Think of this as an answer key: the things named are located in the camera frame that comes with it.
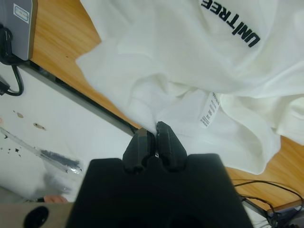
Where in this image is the clear plastic strip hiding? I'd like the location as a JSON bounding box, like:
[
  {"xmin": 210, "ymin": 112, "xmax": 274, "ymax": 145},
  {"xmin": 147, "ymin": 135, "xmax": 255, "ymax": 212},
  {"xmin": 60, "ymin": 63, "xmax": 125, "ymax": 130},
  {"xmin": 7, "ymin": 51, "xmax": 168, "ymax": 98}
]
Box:
[{"xmin": 0, "ymin": 124, "xmax": 85, "ymax": 175}]

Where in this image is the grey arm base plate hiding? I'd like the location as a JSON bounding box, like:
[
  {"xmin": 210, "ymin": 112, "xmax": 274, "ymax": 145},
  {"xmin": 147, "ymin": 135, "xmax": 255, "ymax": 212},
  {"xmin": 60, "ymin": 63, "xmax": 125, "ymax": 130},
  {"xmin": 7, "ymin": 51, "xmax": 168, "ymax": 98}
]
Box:
[{"xmin": 0, "ymin": 0, "xmax": 38, "ymax": 61}]

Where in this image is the white Unitree T-shirt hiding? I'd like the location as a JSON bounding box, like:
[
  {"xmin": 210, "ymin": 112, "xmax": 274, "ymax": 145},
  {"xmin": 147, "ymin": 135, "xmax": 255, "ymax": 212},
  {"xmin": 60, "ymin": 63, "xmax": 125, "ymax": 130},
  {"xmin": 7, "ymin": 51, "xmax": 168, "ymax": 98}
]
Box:
[{"xmin": 76, "ymin": 0, "xmax": 304, "ymax": 175}]

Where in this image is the black cable at base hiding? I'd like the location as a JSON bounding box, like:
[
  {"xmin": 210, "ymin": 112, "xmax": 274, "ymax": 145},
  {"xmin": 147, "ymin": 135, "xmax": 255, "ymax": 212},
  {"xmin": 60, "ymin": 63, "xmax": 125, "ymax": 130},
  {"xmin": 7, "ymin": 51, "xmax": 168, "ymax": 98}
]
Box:
[{"xmin": 230, "ymin": 179, "xmax": 304, "ymax": 201}]

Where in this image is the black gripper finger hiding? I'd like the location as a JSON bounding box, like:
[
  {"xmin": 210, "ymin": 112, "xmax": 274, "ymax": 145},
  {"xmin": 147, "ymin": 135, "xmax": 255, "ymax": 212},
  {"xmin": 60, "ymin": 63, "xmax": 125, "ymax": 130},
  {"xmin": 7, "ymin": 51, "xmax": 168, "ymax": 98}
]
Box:
[
  {"xmin": 156, "ymin": 121, "xmax": 189, "ymax": 173},
  {"xmin": 122, "ymin": 127, "xmax": 158, "ymax": 174}
]

